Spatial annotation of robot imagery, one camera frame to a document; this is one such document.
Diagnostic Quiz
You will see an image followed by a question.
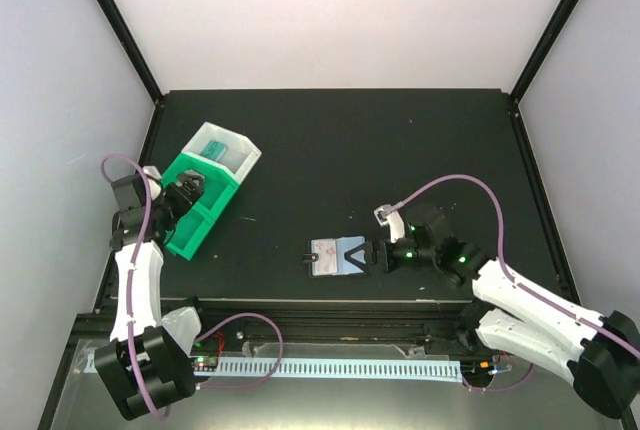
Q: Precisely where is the white patterned card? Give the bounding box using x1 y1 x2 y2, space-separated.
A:
310 239 338 277

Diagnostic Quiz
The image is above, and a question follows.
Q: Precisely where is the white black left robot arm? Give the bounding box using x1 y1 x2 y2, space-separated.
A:
94 167 215 420

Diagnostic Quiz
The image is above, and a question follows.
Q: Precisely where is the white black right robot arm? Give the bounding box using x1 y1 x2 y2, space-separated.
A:
342 204 639 419

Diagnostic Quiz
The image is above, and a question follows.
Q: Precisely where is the teal card in white bin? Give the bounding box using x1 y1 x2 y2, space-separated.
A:
200 140 228 162

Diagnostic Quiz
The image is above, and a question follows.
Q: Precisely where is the green bin middle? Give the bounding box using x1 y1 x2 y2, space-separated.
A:
162 153 239 222

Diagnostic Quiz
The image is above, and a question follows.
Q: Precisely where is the green bin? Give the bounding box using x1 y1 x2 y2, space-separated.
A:
162 153 239 222
165 203 215 261

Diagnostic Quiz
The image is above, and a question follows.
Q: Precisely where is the green bin near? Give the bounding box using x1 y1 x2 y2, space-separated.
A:
165 203 215 261

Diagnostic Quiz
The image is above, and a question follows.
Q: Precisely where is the white bin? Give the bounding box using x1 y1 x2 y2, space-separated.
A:
182 122 262 185

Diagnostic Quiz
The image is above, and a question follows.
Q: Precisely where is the right controller board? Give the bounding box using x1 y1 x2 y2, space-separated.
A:
460 356 507 379

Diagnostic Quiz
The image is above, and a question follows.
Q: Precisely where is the controller board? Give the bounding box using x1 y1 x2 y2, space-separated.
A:
192 355 219 377
460 356 507 379

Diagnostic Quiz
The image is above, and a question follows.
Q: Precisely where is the left controller board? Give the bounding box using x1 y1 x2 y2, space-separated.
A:
192 355 219 377

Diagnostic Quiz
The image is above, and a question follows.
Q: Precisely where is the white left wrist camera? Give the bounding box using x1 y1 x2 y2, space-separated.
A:
142 166 163 200

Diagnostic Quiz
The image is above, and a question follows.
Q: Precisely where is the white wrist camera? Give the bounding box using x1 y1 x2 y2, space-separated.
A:
142 166 163 200
374 204 406 243

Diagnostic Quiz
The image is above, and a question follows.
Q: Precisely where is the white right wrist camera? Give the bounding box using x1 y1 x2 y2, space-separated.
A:
374 204 406 243

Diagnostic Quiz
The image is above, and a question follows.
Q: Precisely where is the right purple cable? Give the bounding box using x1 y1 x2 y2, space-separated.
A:
384 174 640 394

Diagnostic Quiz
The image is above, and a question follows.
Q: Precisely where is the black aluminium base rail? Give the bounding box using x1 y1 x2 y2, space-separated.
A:
94 299 516 351

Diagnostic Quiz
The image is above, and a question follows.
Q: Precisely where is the white slotted cable duct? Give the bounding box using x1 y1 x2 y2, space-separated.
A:
200 356 462 383

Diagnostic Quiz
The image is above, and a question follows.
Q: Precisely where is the black left frame post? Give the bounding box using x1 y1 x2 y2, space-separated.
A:
95 0 164 105

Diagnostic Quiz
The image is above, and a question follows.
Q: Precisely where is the black frame post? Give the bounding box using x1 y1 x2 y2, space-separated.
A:
95 0 164 105
509 0 580 104

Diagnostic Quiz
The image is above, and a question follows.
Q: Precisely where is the black right frame post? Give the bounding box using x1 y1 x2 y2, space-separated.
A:
509 0 580 104

